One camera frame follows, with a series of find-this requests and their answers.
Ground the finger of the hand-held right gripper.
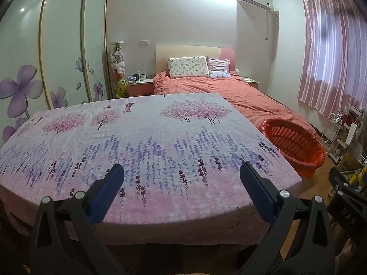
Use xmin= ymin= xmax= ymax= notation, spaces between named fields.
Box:
xmin=328 ymin=166 xmax=357 ymax=197

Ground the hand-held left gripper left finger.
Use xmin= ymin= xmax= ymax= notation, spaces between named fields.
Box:
xmin=29 ymin=163 xmax=126 ymax=275

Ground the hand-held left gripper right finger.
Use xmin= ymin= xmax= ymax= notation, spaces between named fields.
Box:
xmin=240 ymin=162 xmax=336 ymax=275

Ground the yellow plush toy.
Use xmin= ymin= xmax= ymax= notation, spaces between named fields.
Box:
xmin=115 ymin=77 xmax=127 ymax=98

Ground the white floral pillow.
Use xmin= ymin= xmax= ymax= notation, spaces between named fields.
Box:
xmin=167 ymin=56 xmax=210 ymax=79

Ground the pink curtain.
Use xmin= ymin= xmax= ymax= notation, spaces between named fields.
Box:
xmin=298 ymin=0 xmax=367 ymax=118

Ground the cardboard box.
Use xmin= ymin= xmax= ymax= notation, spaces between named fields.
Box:
xmin=339 ymin=151 xmax=359 ymax=168

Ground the beige pink headboard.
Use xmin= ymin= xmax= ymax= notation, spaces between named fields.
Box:
xmin=155 ymin=45 xmax=236 ymax=78

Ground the hanging plush toy column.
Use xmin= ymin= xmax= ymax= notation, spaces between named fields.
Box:
xmin=110 ymin=43 xmax=127 ymax=78

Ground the floral printed tablecloth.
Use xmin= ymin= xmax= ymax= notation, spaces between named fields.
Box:
xmin=0 ymin=92 xmax=303 ymax=246

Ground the wardrobe with flower doors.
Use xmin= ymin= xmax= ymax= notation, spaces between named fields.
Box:
xmin=0 ymin=0 xmax=113 ymax=144

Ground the red plastic laundry basket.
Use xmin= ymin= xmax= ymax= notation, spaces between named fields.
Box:
xmin=258 ymin=118 xmax=326 ymax=179

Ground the white wire rack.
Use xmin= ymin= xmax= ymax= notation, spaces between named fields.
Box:
xmin=319 ymin=105 xmax=365 ymax=161

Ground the pink striped pillow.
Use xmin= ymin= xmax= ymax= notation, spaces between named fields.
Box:
xmin=207 ymin=58 xmax=231 ymax=79

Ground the bed with salmon duvet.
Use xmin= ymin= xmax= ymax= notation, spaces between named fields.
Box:
xmin=153 ymin=70 xmax=317 ymax=135

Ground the yellow plastic item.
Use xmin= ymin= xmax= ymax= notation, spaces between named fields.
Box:
xmin=348 ymin=167 xmax=367 ymax=184

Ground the pink nightstand with mug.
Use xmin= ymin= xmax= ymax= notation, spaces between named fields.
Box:
xmin=128 ymin=77 xmax=154 ymax=97

